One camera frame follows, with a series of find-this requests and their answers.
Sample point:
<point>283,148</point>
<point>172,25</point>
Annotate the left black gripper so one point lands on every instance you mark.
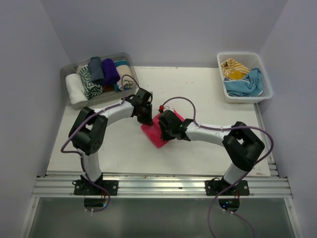
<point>147,120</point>

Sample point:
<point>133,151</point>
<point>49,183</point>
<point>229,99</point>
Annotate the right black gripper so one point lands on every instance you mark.
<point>165,136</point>

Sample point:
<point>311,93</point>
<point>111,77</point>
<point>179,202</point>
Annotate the pink towel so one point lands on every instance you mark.
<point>155,134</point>

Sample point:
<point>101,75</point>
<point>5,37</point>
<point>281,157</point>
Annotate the grey plastic bin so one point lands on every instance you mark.
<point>106,96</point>

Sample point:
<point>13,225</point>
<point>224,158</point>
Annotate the light blue towel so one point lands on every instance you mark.
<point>250,85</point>

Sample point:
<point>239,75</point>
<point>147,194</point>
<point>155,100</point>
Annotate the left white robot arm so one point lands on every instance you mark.
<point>88,131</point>

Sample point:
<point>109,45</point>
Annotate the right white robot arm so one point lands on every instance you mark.
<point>241,144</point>

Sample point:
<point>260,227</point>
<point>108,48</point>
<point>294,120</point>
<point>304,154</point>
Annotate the beige teal rolled towel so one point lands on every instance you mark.
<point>125,82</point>

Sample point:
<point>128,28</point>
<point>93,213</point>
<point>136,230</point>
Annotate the orange rolled towel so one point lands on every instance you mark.
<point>108,88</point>

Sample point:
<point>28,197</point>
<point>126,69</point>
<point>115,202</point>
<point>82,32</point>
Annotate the purple rolled towel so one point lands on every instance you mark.
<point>111,76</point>

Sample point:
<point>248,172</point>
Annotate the green patterned rolled towel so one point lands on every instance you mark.
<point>90,89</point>

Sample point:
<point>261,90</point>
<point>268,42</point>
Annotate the white rolled towel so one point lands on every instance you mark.
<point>75,89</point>

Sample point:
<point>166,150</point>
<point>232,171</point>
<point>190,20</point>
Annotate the grey rolled towel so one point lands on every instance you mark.
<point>95,68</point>

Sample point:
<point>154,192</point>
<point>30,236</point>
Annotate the yellow striped towel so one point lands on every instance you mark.
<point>233,70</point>

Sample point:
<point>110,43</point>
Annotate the white plastic basket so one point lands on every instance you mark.
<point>250,60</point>

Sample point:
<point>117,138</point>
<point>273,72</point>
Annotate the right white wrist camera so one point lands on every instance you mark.
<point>163,108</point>

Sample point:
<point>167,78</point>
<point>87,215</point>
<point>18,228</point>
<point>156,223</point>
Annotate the aluminium mounting rail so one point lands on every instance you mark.
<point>159,186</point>

